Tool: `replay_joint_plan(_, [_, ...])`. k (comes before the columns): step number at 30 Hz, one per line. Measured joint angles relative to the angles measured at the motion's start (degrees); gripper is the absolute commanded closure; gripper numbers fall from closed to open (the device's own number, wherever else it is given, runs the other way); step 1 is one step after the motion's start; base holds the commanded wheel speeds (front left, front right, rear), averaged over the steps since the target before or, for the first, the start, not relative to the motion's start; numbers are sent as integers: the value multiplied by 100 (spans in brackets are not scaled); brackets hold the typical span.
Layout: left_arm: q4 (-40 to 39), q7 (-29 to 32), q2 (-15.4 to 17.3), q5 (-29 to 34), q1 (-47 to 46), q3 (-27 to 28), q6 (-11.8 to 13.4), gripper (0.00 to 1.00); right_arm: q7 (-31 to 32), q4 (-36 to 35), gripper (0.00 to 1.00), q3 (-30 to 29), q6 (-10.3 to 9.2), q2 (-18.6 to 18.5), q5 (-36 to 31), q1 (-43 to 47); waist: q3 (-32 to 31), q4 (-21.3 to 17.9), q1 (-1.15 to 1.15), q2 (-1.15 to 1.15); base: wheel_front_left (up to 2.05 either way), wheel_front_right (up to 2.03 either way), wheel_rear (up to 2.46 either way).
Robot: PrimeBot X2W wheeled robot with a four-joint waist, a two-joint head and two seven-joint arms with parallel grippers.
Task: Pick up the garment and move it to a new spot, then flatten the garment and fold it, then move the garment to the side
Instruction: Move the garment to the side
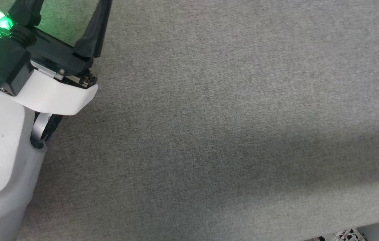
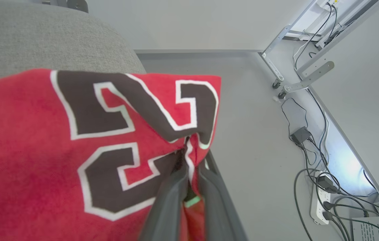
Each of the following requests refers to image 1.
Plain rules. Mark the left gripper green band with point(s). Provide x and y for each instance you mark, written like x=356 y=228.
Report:
x=57 y=55

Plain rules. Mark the grey fabric sofa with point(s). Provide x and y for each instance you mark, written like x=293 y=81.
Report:
x=226 y=117

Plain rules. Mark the small black object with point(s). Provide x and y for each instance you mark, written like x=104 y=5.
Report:
x=317 y=239

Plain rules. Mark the black white patterned object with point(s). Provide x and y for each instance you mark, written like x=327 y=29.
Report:
x=348 y=235

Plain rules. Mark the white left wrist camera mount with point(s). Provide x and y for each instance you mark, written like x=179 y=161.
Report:
x=55 y=95

